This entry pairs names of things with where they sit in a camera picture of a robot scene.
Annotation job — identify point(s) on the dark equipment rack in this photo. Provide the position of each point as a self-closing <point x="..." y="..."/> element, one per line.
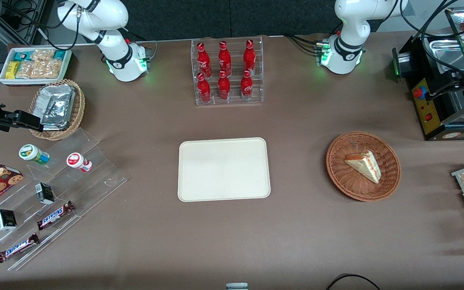
<point x="18" y="20"/>

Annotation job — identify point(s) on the yellow snack packet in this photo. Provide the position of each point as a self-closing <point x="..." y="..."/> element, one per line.
<point x="12" y="70"/>

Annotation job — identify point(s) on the teal snack packet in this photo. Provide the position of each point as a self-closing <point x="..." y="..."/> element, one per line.
<point x="22" y="55"/>
<point x="59" y="54"/>

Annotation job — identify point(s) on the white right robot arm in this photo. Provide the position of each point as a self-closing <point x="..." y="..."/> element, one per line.
<point x="116" y="52"/>

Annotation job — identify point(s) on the red cola bottle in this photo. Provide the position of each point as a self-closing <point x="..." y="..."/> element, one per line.
<point x="247" y="86"/>
<point x="224" y="88"/>
<point x="203" y="60"/>
<point x="204" y="89"/>
<point x="249" y="58"/>
<point x="224" y="59"/>

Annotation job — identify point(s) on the steel warmer pan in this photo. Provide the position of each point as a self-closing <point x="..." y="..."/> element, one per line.
<point x="447" y="52"/>

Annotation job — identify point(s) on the small black drink carton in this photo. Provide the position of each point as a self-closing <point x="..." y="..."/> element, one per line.
<point x="45" y="193"/>
<point x="5" y="220"/>

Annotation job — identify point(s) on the brown round wicker basket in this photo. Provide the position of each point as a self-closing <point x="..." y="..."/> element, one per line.
<point x="340" y="173"/>

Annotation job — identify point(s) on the cream plastic serving tray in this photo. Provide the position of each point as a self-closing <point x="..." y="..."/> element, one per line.
<point x="224" y="169"/>

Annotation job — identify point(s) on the Snickers chocolate bar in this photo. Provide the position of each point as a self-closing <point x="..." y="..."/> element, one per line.
<point x="17" y="248"/>
<point x="54" y="215"/>

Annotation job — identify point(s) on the triangular sandwich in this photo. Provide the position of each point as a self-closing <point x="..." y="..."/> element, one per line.
<point x="365" y="166"/>

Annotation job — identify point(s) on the silver foil packet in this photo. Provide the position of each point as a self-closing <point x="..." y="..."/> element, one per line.
<point x="56" y="112"/>
<point x="56" y="92"/>

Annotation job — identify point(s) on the small grey device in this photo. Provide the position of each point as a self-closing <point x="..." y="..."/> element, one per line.
<point x="237" y="286"/>

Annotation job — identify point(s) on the red cap yogurt bottle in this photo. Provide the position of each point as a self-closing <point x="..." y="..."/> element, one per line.
<point x="77" y="161"/>

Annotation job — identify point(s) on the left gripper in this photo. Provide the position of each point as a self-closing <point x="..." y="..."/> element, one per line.
<point x="462" y="79"/>

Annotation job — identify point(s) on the green cap yogurt bottle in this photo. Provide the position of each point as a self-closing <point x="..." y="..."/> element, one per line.
<point x="32" y="154"/>

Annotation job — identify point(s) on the clear acrylic stepped shelf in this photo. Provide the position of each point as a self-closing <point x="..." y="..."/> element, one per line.
<point x="95" y="177"/>

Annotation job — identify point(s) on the white rectangular snack tray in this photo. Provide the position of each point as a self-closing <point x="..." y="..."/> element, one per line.
<point x="3" y="80"/>

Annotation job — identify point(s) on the red machine knob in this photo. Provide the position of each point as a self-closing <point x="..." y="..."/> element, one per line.
<point x="418" y="93"/>

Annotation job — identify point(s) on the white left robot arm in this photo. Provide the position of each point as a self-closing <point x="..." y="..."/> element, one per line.
<point x="346" y="50"/>

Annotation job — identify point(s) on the light wicker basket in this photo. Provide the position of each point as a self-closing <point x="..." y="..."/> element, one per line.
<point x="78" y="108"/>

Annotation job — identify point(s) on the clear acrylic bottle rack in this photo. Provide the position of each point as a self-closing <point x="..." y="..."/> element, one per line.
<point x="234" y="102"/>

